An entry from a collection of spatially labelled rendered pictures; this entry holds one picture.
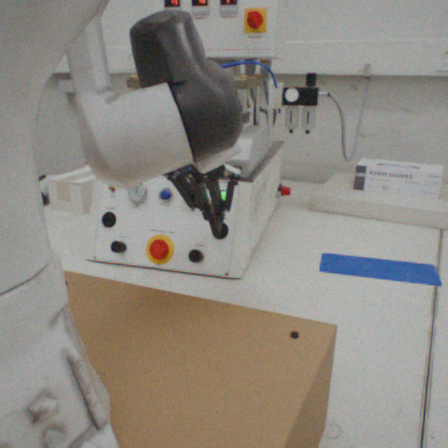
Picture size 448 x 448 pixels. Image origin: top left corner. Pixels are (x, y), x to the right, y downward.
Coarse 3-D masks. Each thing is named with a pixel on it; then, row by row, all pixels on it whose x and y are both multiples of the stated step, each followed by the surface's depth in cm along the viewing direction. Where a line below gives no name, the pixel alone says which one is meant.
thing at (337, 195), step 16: (336, 176) 141; (352, 176) 141; (320, 192) 123; (336, 192) 123; (352, 192) 123; (368, 192) 123; (320, 208) 121; (336, 208) 119; (352, 208) 117; (368, 208) 115; (384, 208) 113; (400, 208) 111; (416, 208) 110; (432, 208) 109; (416, 224) 110; (432, 224) 109
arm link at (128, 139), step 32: (96, 32) 44; (96, 64) 44; (96, 96) 44; (128, 96) 45; (160, 96) 45; (96, 128) 43; (128, 128) 44; (160, 128) 44; (96, 160) 45; (128, 160) 45; (160, 160) 46; (192, 160) 49
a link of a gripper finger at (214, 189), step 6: (204, 174) 66; (210, 174) 67; (204, 180) 67; (210, 180) 67; (210, 186) 69; (216, 186) 71; (210, 192) 71; (216, 192) 71; (210, 198) 72; (216, 198) 72; (222, 198) 75; (216, 204) 73; (216, 210) 75; (216, 216) 75
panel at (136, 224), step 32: (128, 192) 89; (160, 192) 87; (96, 224) 90; (128, 224) 88; (160, 224) 87; (192, 224) 85; (224, 224) 83; (96, 256) 89; (128, 256) 88; (224, 256) 83
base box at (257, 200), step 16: (272, 160) 107; (272, 176) 110; (96, 192) 91; (240, 192) 83; (256, 192) 89; (272, 192) 113; (288, 192) 123; (96, 208) 91; (240, 208) 83; (256, 208) 91; (272, 208) 116; (240, 224) 83; (256, 224) 93; (240, 240) 83; (256, 240) 95; (240, 256) 82; (240, 272) 82
